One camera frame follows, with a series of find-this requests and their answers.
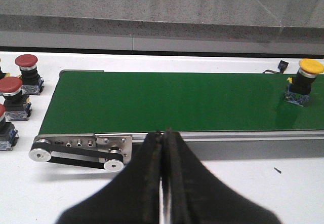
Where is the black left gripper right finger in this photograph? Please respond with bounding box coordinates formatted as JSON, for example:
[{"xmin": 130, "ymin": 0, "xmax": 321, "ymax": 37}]
[{"xmin": 161, "ymin": 129, "xmax": 280, "ymax": 223}]

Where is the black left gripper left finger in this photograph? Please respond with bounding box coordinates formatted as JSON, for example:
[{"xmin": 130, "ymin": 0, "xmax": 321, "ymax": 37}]
[{"xmin": 57, "ymin": 132, "xmax": 161, "ymax": 223}]

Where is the yellow mushroom push button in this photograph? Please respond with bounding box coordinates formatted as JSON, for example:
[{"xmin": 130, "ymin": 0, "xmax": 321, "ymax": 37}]
[{"xmin": 284, "ymin": 58, "xmax": 323, "ymax": 106}]

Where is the green conveyor belt unit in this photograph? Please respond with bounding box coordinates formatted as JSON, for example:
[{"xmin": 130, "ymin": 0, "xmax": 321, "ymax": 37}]
[{"xmin": 29, "ymin": 70, "xmax": 323, "ymax": 171}]

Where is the grey stone counter left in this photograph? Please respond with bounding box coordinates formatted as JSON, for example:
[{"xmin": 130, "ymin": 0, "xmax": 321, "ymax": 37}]
[{"xmin": 1, "ymin": 0, "xmax": 323, "ymax": 55}]

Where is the black sensor with cable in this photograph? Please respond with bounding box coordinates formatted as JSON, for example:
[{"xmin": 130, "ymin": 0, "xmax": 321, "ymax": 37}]
[{"xmin": 263, "ymin": 60, "xmax": 289, "ymax": 74}]

